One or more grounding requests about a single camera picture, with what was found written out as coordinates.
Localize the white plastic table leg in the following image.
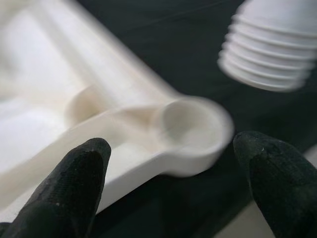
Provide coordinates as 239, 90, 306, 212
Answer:
217, 0, 317, 93

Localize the black tablecloth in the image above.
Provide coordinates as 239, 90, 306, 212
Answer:
74, 0, 317, 238

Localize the white plastic table top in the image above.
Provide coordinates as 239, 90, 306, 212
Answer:
0, 0, 235, 225

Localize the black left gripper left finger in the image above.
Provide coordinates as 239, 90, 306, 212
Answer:
0, 137, 111, 238

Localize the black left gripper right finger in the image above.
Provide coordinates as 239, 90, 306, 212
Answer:
233, 130, 317, 238

